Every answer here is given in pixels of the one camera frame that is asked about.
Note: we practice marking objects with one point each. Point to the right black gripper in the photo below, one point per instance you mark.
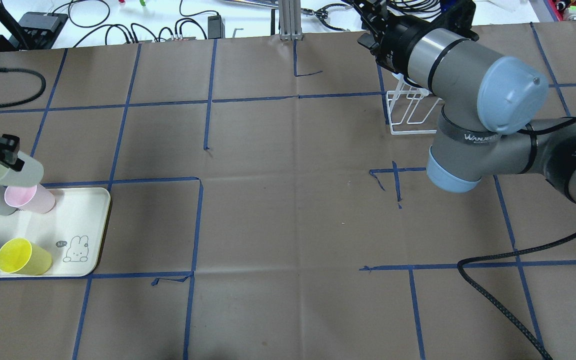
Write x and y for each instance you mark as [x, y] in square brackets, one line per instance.
[396, 41]

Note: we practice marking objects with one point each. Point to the cream white cup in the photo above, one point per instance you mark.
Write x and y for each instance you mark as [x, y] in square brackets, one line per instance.
[29, 176]

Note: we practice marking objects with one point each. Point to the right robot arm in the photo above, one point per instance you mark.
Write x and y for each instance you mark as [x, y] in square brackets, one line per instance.
[487, 122]

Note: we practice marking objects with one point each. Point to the pink cup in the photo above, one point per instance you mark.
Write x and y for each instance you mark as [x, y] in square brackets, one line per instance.
[36, 199]

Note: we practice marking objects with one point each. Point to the yellow cup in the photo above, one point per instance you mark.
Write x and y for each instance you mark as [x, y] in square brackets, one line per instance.
[22, 257]

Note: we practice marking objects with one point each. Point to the cream serving tray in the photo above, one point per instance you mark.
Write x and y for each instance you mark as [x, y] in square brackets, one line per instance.
[72, 232]

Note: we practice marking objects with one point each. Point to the black power adapter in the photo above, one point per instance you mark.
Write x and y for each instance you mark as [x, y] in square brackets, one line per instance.
[215, 27]

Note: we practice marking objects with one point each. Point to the white wire cup rack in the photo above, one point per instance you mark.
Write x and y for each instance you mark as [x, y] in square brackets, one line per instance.
[411, 110]

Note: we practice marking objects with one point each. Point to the aluminium frame post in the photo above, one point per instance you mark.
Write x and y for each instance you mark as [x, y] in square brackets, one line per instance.
[290, 24]

